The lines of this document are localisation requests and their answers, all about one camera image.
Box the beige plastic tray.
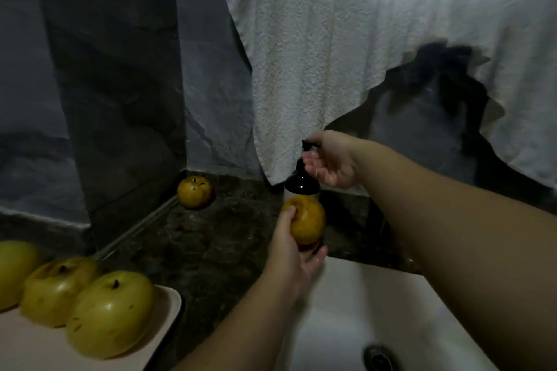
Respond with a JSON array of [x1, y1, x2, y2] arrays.
[[0, 283, 184, 371]]

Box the person's left forearm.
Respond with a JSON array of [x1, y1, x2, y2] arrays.
[[169, 266, 301, 371]]

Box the person's right hand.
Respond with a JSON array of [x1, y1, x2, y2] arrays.
[[301, 130, 364, 191]]

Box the group of yellow apples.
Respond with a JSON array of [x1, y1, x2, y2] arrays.
[[176, 175, 215, 211]]

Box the white hanging towel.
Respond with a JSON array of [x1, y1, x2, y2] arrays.
[[222, 0, 557, 190]]

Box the dark soap pump bottle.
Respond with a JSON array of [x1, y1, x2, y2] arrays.
[[283, 139, 323, 208]]

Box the white sink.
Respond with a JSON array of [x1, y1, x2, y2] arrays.
[[277, 255, 499, 371]]

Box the metal sink drain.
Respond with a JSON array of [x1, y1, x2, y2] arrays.
[[363, 344, 402, 371]]

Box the person's left hand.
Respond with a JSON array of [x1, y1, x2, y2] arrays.
[[263, 203, 330, 300]]

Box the person's right forearm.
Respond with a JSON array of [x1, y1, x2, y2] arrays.
[[350, 142, 557, 371]]

